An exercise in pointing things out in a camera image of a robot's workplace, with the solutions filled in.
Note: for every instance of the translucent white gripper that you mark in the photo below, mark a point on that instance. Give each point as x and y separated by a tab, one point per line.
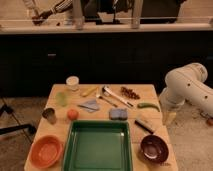
169	113

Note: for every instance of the person forearm striped sleeve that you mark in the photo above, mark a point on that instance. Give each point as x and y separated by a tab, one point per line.
60	7

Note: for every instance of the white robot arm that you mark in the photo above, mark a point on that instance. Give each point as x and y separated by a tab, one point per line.
186	83

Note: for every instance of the white plastic cup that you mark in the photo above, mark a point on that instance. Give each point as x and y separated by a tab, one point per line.
73	83

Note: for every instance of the light green translucent cup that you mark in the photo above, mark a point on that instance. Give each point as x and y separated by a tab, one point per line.
61	99

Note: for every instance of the small metal cup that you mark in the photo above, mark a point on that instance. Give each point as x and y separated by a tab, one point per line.
49	115

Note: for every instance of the dark purple bowl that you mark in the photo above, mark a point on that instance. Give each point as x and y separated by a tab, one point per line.
154	149

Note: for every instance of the wooden table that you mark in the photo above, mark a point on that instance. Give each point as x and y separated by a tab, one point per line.
146	92

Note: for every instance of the brown grapes toy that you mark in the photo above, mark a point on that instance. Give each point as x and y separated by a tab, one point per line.
129	93

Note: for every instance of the blue sponge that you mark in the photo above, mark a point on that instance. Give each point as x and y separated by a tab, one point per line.
118	114

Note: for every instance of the metal fork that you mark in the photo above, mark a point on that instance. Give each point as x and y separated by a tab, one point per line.
99	96

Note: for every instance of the green rectangular tray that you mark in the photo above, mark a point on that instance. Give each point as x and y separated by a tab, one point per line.
98	146

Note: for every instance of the yellow banana toy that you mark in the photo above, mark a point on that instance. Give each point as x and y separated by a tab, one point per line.
88	91

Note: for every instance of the orange tomato toy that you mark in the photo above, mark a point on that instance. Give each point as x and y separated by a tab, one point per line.
72	114

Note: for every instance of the orange plastic bowl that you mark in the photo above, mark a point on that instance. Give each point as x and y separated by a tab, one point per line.
46	151

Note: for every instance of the white handled spatula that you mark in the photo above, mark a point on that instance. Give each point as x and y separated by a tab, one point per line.
107	90

